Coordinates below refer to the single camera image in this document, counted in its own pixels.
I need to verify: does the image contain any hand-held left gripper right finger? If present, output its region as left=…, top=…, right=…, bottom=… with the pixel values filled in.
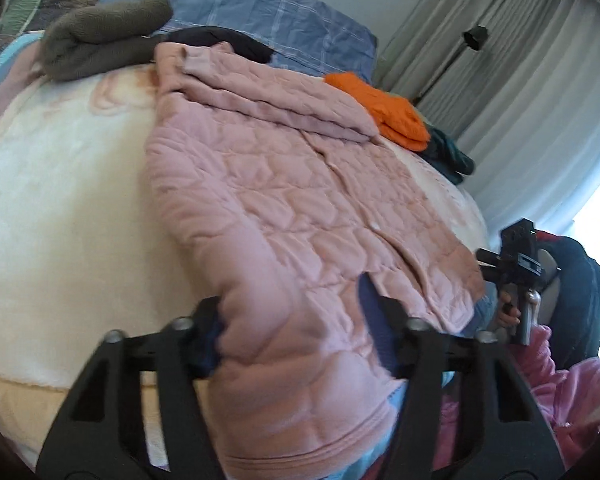
left=360, top=276, right=566, bottom=480

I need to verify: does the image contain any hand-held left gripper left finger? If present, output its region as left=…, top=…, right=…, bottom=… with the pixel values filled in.
left=35, top=296, right=231, bottom=480

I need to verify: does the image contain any pink quilted jacket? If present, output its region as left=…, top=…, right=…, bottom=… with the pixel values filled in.
left=142, top=40, right=487, bottom=478

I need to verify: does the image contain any person's right forearm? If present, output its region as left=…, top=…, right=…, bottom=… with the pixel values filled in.
left=525, top=324, right=600, bottom=431

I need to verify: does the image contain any person's right hand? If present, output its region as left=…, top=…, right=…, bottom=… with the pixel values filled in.
left=497, top=295, right=522, bottom=329

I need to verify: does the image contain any teal garment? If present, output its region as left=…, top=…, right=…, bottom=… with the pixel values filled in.
left=422, top=127, right=476, bottom=186

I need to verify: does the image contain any person's pink fleece robe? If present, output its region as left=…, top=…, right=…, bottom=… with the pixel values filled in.
left=437, top=385, right=600, bottom=480

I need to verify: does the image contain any grey pleated curtain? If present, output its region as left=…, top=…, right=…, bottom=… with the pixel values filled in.
left=375, top=0, right=600, bottom=261

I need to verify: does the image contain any orange puffer jacket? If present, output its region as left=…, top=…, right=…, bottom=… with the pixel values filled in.
left=324, top=72, right=431, bottom=153

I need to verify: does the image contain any cream fleece blanket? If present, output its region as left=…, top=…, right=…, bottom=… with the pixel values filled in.
left=0, top=30, right=491, bottom=466

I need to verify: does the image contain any black puffer garment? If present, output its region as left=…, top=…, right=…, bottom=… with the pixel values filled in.
left=164, top=26, right=273, bottom=65

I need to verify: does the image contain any blue plaid duvet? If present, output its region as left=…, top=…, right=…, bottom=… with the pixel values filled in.
left=100, top=0, right=378, bottom=83

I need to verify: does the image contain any grey fleece garment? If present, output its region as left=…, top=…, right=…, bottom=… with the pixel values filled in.
left=40, top=0, right=175, bottom=82

